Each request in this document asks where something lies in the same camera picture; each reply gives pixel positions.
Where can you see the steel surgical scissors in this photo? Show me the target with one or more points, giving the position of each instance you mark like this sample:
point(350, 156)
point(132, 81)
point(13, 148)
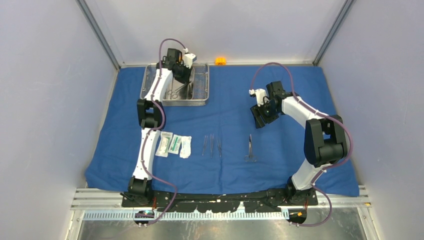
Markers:
point(250, 157)

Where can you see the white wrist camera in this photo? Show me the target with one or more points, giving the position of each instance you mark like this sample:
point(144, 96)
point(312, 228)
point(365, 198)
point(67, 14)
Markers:
point(188, 58)
point(260, 95)

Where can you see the green white small packet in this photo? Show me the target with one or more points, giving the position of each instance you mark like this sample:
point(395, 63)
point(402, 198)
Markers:
point(175, 144)

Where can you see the small orange plastic block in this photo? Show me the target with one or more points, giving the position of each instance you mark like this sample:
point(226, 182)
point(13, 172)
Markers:
point(220, 61)

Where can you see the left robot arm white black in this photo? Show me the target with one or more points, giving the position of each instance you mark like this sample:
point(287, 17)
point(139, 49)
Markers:
point(152, 119)

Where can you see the clear plastic packet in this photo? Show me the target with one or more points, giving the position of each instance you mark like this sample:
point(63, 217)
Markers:
point(185, 151)

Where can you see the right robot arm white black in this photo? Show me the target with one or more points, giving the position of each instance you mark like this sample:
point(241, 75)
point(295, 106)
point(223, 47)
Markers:
point(324, 138)

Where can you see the steel surgical forceps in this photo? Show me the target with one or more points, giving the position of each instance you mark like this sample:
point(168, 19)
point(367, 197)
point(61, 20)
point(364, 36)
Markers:
point(177, 91)

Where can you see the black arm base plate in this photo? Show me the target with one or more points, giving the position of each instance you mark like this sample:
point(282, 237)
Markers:
point(265, 201)

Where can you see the steel tweezers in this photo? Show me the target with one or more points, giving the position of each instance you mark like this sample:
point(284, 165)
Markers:
point(204, 145)
point(211, 144)
point(219, 146)

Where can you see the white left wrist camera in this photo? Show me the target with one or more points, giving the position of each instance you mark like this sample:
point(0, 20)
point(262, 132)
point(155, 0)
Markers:
point(188, 58)

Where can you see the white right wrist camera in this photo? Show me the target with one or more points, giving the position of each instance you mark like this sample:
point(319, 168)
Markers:
point(260, 95)

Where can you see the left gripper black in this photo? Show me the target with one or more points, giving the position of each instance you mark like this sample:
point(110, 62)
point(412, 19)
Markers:
point(186, 79)

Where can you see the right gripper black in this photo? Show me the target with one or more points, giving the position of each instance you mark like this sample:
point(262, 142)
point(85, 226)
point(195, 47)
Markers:
point(256, 112)

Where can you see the aluminium front frame rail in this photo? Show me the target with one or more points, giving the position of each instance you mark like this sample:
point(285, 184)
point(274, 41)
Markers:
point(101, 205)

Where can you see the blue surgical drape cloth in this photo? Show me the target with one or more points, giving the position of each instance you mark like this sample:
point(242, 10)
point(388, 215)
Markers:
point(229, 155)

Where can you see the wire mesh instrument basket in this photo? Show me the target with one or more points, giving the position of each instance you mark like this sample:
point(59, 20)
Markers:
point(200, 92)

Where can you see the white sterile pouch packet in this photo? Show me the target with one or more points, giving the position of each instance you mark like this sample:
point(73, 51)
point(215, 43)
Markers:
point(163, 147)

